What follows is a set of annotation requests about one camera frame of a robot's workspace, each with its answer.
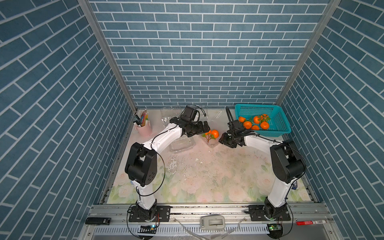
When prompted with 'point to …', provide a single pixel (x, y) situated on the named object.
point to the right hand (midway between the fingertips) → (221, 141)
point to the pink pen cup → (145, 130)
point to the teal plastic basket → (263, 120)
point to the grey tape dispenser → (212, 222)
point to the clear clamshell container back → (214, 112)
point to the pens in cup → (141, 122)
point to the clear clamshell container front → (213, 142)
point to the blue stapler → (294, 185)
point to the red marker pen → (302, 223)
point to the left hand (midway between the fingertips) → (208, 130)
